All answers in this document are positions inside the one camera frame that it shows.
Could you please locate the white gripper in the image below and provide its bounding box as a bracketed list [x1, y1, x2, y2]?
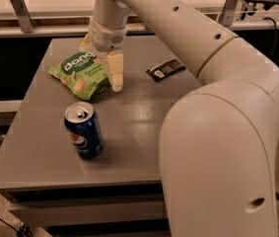
[80, 17, 127, 92]

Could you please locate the green rice chip bag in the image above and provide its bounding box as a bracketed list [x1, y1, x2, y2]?
[47, 51, 110, 101]

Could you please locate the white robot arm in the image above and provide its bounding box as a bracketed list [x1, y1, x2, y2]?
[89, 0, 279, 237]

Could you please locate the blue pepsi can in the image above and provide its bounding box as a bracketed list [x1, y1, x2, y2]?
[64, 102, 104, 159]

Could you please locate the black snack bar wrapper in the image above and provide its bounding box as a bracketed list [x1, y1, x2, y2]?
[146, 58, 185, 82]

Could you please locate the grey drawer cabinet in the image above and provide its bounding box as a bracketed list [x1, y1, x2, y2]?
[4, 184, 171, 237]

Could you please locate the left metal bracket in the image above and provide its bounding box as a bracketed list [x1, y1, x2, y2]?
[10, 0, 35, 34]

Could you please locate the metal bracket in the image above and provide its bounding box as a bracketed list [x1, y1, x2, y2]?
[10, 0, 35, 34]
[219, 0, 239, 27]

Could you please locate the right metal bracket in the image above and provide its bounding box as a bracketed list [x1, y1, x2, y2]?
[219, 0, 239, 27]

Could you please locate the black power cable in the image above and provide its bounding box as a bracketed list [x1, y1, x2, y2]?
[262, 17, 279, 47]

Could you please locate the black cable on floor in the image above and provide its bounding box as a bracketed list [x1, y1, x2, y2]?
[0, 204, 33, 237]

